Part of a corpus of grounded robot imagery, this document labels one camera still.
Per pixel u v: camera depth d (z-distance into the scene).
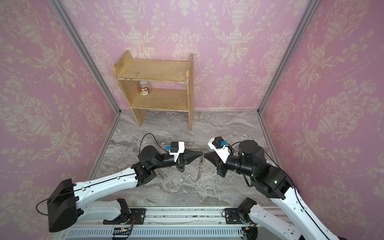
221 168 0.50
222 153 0.50
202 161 0.60
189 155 0.56
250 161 0.44
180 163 0.55
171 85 1.06
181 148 0.50
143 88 0.97
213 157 0.55
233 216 0.73
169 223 0.73
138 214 0.74
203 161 0.60
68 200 0.41
